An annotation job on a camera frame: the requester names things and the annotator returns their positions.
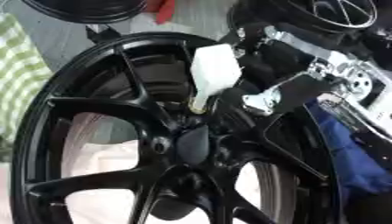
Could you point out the black wheel with silver spokes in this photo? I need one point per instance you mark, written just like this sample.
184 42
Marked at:
326 13

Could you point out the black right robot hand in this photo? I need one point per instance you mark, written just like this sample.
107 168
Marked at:
286 62

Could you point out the blue cloth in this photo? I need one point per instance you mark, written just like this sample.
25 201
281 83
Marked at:
352 163

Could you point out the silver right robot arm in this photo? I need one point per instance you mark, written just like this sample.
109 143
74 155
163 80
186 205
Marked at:
370 96

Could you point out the black round wheel rim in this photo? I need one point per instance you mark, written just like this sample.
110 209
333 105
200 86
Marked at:
92 10

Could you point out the red object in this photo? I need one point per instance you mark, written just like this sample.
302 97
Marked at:
164 10

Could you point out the black spoked wheel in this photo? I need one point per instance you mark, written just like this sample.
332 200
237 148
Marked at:
102 180

